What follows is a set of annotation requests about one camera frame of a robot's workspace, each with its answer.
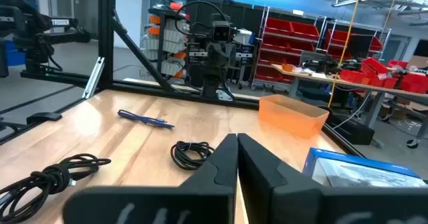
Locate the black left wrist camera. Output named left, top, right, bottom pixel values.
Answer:
left=212, top=20, right=233, bottom=43

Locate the large knotted black USB cable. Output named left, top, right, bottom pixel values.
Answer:
left=0, top=153, right=112, bottom=224

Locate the flat black pad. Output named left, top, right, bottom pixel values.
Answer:
left=26, top=112, right=63, bottom=125

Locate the wire shelf with red bins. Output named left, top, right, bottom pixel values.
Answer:
left=320, top=19, right=392, bottom=63
left=252, top=5, right=324, bottom=92

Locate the rack of orange white parts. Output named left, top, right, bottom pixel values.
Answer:
left=140, top=1, right=189, bottom=84

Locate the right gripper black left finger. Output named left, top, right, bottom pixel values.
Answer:
left=63, top=133, right=239, bottom=224

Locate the blue product box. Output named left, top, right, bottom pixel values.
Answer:
left=302, top=146, right=428, bottom=188

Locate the small black USB cable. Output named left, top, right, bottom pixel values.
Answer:
left=170, top=140, right=216, bottom=171

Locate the silver metal bracket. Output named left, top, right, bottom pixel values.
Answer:
left=82, top=56, right=106, bottom=100

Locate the blue plastic bin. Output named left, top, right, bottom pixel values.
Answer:
left=5, top=39, right=27, bottom=68

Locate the black table frame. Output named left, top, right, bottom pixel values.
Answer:
left=0, top=0, right=367, bottom=158

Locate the yellow hanging cord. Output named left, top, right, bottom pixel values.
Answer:
left=327, top=0, right=364, bottom=108

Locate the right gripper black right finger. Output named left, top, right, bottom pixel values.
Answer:
left=237, top=132, right=428, bottom=224

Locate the purple braided USB cable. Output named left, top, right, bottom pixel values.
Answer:
left=117, top=109, right=176, bottom=130

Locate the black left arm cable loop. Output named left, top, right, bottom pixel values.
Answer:
left=175, top=0, right=229, bottom=37

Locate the red storage bin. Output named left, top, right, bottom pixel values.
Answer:
left=400, top=73, right=428, bottom=94
left=339, top=69, right=371, bottom=85
left=360, top=57, right=389, bottom=78

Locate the long workbench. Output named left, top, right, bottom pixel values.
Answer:
left=270, top=63, right=428, bottom=150

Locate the translucent orange bin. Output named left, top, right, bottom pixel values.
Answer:
left=258, top=94, right=330, bottom=140

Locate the black box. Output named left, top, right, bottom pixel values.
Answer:
left=326, top=112, right=375, bottom=146

